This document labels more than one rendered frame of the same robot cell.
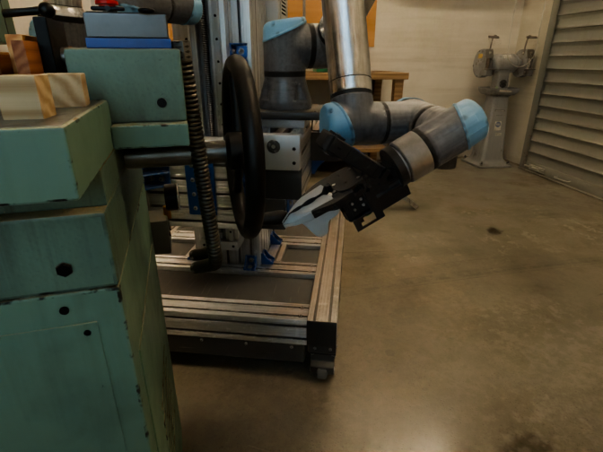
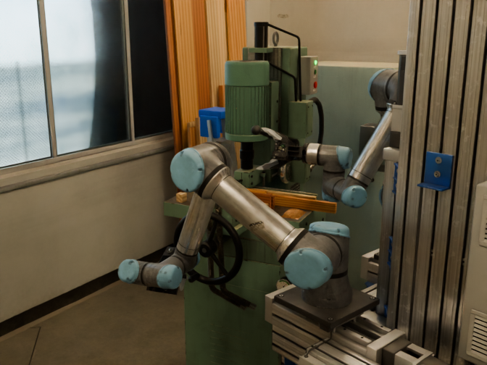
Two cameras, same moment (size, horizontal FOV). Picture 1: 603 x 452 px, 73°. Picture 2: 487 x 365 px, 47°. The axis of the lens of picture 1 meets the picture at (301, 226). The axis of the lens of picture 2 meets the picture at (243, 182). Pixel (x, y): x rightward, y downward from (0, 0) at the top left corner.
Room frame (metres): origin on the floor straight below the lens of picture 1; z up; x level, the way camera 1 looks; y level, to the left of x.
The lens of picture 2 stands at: (2.05, -1.26, 1.58)
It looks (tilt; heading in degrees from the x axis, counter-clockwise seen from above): 15 degrees down; 132
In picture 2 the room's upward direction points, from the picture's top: straight up
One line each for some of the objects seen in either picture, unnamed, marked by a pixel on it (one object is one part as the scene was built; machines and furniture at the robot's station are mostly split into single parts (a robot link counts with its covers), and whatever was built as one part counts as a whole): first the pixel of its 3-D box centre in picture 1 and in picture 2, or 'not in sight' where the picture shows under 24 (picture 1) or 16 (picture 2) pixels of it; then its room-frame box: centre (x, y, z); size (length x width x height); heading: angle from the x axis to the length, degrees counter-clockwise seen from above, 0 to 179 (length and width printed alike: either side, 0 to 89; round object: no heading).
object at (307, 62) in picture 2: not in sight; (307, 74); (0.61, 0.77, 1.40); 0.10 x 0.06 x 0.16; 106
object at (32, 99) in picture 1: (26, 96); (181, 197); (0.37, 0.24, 0.92); 0.03 x 0.03 x 0.04; 11
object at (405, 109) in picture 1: (408, 121); (164, 274); (0.77, -0.20, 0.84); 0.11 x 0.11 x 0.08; 16
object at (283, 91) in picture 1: (284, 89); (327, 281); (1.22, 0.05, 0.87); 0.15 x 0.15 x 0.10
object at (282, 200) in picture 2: not in sight; (264, 198); (0.64, 0.45, 0.92); 0.60 x 0.02 x 0.04; 16
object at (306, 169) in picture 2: not in sight; (298, 167); (0.66, 0.65, 1.02); 0.09 x 0.07 x 0.12; 16
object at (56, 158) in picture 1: (74, 118); (233, 214); (0.59, 0.32, 0.87); 0.61 x 0.30 x 0.06; 16
